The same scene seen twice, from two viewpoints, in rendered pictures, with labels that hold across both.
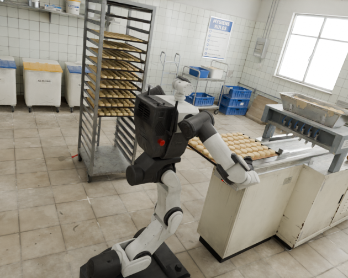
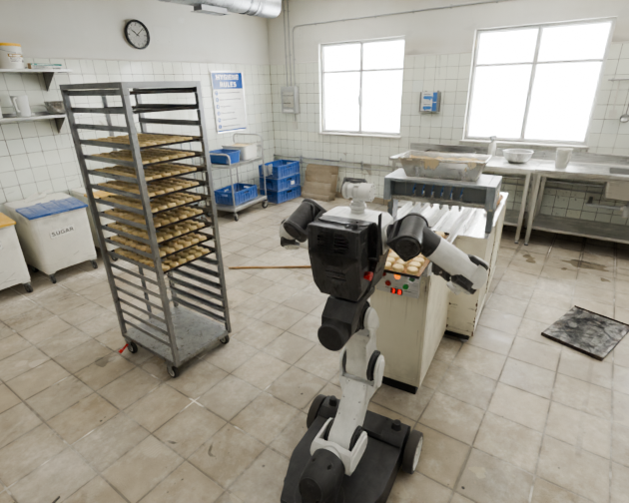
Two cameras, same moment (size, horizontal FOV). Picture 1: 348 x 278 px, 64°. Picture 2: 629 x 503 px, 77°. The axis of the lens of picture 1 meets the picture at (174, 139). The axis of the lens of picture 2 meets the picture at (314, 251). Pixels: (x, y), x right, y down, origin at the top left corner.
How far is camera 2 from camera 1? 73 cm
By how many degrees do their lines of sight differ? 20
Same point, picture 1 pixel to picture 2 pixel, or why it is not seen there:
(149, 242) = (358, 413)
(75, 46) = (14, 173)
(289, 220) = (458, 306)
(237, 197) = (419, 305)
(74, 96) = (52, 255)
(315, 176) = (475, 245)
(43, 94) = not seen: outside the picture
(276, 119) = (401, 191)
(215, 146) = (449, 254)
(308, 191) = not seen: hidden behind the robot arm
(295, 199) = not seen: hidden behind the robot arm
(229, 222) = (416, 339)
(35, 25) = not seen: outside the picture
